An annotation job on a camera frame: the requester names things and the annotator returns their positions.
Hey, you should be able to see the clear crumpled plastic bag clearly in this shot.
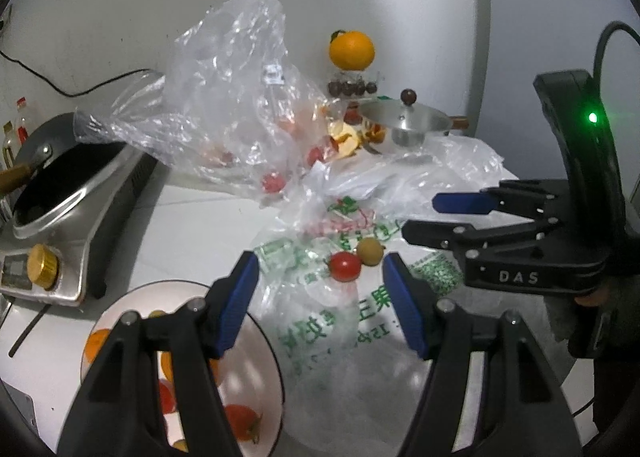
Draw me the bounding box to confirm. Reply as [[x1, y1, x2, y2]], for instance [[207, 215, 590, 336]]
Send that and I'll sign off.
[[74, 0, 336, 201]]

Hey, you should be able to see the oil bottle yellow cap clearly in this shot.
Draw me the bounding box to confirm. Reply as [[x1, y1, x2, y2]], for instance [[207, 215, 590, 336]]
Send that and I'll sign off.
[[1, 121, 20, 169]]

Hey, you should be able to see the steel induction cooker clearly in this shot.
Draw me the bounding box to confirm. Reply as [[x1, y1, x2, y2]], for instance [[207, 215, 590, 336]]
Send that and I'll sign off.
[[1, 143, 156, 307]]

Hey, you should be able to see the black chopstick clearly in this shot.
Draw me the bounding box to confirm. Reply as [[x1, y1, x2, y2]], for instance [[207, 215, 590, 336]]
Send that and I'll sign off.
[[8, 304, 51, 359]]

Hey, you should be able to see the longan beside mandarin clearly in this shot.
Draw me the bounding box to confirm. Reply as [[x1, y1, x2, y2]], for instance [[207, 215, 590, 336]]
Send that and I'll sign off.
[[356, 237, 385, 266]]

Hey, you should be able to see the fruit scraps plate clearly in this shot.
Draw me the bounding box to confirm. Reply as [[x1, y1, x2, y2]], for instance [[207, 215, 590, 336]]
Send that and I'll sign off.
[[199, 106, 386, 196]]

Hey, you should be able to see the smartphone on counter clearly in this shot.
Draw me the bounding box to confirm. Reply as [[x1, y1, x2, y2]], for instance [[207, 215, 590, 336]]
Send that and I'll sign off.
[[4, 382, 39, 435]]

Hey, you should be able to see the sauce bottle red cap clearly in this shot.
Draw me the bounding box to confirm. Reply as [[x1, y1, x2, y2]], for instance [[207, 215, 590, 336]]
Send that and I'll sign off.
[[15, 97, 30, 144]]

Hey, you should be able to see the white round plate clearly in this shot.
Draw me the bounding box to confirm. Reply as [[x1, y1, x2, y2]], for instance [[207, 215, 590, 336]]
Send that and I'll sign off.
[[92, 281, 284, 457]]

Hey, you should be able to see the clear container of dark fruits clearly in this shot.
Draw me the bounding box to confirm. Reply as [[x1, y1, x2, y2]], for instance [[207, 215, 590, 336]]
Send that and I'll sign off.
[[326, 70, 382, 99]]

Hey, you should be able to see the large orange on container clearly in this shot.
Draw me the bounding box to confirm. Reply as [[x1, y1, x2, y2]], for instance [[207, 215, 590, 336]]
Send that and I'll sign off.
[[329, 30, 375, 71]]

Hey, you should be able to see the black power cable cooker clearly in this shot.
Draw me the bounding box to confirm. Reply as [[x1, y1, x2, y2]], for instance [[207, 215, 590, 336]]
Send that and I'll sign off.
[[1, 50, 151, 99]]

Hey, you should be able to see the steel saucepan with lid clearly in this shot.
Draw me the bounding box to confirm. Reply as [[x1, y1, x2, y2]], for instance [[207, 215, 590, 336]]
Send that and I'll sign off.
[[358, 88, 470, 148]]

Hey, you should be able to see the red cherry tomato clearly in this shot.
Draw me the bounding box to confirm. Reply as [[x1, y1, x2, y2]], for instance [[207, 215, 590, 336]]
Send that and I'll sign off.
[[224, 404, 262, 444], [158, 379, 177, 415], [328, 251, 361, 283]]

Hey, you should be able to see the black wok with handle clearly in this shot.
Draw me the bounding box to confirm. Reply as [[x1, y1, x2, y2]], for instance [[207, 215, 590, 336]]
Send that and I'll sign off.
[[10, 112, 124, 226]]

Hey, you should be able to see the orange mandarin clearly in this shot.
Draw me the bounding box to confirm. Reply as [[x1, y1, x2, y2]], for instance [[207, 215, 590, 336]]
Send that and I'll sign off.
[[84, 328, 111, 365]]

